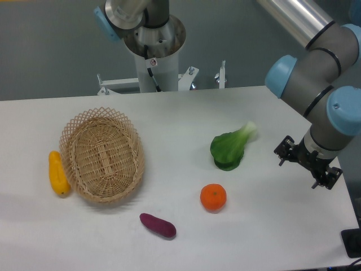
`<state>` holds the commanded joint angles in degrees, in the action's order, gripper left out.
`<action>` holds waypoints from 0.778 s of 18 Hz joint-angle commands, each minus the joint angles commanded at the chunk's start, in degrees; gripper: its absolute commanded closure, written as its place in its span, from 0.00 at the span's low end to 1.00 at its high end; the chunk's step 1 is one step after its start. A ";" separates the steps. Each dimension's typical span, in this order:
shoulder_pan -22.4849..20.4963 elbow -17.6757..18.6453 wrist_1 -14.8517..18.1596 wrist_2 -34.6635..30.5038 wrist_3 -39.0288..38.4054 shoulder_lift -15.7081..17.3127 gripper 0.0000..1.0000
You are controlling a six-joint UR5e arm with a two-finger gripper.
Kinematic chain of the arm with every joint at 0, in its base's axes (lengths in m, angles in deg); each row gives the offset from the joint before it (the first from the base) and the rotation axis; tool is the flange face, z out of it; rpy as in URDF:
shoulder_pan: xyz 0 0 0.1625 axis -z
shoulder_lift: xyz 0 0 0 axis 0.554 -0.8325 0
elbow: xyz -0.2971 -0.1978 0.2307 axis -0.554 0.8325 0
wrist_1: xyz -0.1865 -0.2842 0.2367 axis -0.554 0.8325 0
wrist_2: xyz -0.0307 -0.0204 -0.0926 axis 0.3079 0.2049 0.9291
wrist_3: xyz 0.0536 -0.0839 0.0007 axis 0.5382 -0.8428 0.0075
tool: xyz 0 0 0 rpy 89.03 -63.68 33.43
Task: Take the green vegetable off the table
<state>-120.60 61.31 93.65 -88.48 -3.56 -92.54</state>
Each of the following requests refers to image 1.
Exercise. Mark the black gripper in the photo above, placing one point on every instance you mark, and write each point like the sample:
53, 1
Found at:
312, 157

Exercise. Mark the green bok choy vegetable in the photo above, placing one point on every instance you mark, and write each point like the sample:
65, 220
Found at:
228, 149

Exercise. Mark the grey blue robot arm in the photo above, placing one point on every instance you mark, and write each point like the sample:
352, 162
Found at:
305, 85

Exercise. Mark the black device at table edge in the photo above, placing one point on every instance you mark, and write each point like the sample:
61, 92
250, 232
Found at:
351, 240

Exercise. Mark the orange tangerine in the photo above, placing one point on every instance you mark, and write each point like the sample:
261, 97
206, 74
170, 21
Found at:
213, 197

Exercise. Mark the purple sweet potato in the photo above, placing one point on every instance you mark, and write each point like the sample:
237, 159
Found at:
158, 226

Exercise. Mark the woven wicker basket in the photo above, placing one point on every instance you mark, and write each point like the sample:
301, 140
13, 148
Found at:
102, 155

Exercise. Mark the yellow corn toy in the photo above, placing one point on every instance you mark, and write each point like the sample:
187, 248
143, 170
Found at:
58, 180

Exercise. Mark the white table clamp bracket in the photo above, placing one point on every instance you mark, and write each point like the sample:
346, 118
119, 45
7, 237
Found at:
220, 78

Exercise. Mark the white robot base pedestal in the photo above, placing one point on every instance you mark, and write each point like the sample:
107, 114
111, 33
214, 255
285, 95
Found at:
156, 55

